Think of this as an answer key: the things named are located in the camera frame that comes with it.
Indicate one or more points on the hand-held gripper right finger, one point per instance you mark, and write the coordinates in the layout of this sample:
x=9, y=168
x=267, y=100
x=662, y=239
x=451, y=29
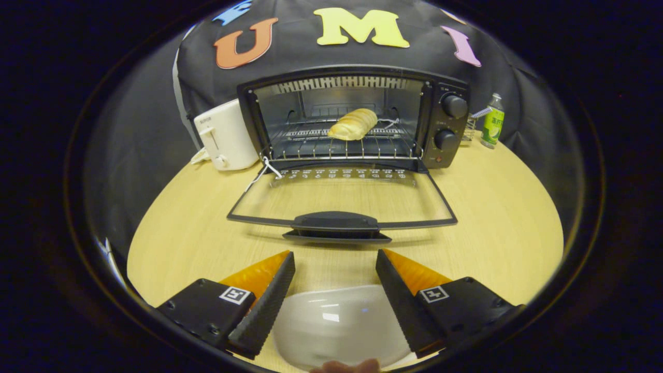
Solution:
x=406, y=305

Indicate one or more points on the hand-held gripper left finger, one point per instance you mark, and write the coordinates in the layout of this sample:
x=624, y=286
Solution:
x=269, y=311

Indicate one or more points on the black toaster oven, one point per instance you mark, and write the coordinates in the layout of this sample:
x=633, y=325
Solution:
x=437, y=122

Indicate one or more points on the golden bread roll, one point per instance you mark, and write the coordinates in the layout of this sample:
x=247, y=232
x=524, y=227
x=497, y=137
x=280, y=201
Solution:
x=355, y=124

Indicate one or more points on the white pop-up toaster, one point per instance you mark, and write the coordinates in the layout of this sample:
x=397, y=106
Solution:
x=228, y=134

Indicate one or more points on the white plate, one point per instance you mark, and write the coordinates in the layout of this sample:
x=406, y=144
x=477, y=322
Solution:
x=336, y=326

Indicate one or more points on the clear glass jar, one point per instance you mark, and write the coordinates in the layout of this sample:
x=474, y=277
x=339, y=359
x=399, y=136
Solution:
x=470, y=132

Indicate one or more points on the green label drink bottle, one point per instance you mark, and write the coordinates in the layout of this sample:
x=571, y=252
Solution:
x=492, y=127

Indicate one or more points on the black backdrop cloth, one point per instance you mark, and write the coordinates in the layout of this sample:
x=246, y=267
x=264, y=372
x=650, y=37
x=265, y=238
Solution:
x=311, y=54

